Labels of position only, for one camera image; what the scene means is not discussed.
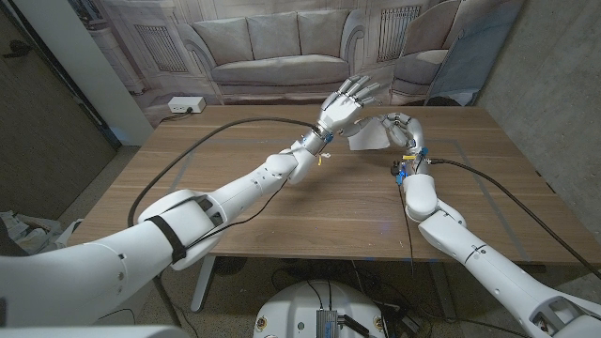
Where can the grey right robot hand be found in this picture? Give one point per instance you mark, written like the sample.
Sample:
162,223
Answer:
411,133

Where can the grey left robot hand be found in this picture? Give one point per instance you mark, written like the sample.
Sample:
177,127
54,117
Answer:
340,110

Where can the white shipping label sheet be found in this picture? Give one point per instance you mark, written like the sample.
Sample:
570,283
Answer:
368,138

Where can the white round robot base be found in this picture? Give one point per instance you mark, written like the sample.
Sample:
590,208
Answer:
300,310

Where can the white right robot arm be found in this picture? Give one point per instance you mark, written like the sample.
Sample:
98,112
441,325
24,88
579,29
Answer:
469,244

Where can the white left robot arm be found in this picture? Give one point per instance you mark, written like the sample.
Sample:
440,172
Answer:
235,192

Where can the blue grey leaning board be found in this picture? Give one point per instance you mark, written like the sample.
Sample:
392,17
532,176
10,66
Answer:
474,51

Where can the white power strip box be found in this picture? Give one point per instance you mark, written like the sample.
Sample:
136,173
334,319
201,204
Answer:
185,104

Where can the dark table leg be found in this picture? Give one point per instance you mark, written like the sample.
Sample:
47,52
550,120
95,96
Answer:
443,291

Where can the silver electronics box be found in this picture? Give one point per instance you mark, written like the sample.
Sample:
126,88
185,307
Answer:
327,324

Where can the white table leg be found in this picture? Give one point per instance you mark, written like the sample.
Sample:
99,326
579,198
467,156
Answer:
204,281

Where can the dark door panel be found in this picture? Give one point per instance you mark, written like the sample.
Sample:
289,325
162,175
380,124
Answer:
42,141

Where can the crumpled paper pile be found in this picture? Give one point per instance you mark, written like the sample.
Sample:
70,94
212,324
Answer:
33,235

